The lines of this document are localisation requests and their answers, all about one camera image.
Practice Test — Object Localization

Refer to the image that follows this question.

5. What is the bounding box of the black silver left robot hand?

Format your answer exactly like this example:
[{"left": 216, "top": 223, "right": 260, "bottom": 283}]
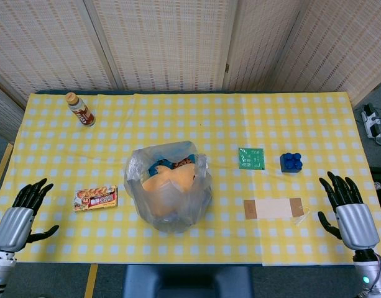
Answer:
[{"left": 0, "top": 178, "right": 60, "bottom": 253}]

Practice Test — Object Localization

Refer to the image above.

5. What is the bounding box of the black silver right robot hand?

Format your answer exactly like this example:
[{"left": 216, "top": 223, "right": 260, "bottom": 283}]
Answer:
[{"left": 317, "top": 171, "right": 380, "bottom": 251}]

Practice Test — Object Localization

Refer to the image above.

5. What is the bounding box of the clear plastic bag with snacks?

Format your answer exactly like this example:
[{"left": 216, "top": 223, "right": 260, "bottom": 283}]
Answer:
[{"left": 124, "top": 140, "right": 213, "bottom": 234}]

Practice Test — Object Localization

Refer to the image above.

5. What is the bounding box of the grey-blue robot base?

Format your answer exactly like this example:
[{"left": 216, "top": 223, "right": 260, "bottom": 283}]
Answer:
[{"left": 123, "top": 265, "right": 253, "bottom": 298}]

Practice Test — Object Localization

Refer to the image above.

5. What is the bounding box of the yellow red curry box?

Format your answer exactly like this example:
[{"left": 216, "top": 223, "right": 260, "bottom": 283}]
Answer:
[{"left": 73, "top": 184, "right": 119, "bottom": 213}]

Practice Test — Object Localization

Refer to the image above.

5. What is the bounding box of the beige card with brown ends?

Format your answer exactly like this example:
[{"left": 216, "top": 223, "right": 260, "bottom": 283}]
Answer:
[{"left": 243, "top": 197, "right": 305, "bottom": 220}]

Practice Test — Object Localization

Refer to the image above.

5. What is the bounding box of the blue building block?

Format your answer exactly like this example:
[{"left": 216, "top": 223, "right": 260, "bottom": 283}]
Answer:
[{"left": 279, "top": 152, "right": 304, "bottom": 174}]

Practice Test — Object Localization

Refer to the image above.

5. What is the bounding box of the white power strip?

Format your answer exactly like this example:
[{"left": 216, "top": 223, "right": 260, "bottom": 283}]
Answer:
[{"left": 360, "top": 104, "right": 381, "bottom": 139}]

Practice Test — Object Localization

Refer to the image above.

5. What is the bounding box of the green tea sachet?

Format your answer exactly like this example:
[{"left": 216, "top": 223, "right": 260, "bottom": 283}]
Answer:
[{"left": 238, "top": 147, "right": 265, "bottom": 170}]

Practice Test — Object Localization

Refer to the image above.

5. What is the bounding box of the Costa coffee bottle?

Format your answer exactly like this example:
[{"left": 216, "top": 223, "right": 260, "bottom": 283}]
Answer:
[{"left": 65, "top": 92, "right": 96, "bottom": 127}]

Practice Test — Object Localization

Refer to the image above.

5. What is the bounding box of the blue printed package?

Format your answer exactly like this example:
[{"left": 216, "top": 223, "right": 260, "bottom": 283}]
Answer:
[{"left": 148, "top": 157, "right": 175, "bottom": 178}]

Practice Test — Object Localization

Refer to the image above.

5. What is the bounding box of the yellow white checked tablecloth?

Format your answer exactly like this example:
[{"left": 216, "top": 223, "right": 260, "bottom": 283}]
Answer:
[{"left": 0, "top": 91, "right": 379, "bottom": 267}]

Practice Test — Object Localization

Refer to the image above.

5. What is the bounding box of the beige woven screen panel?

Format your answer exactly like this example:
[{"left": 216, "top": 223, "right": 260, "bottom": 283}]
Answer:
[
  {"left": 270, "top": 0, "right": 381, "bottom": 106},
  {"left": 84, "top": 0, "right": 239, "bottom": 93},
  {"left": 223, "top": 0, "right": 308, "bottom": 93},
  {"left": 0, "top": 0, "right": 126, "bottom": 106}
]

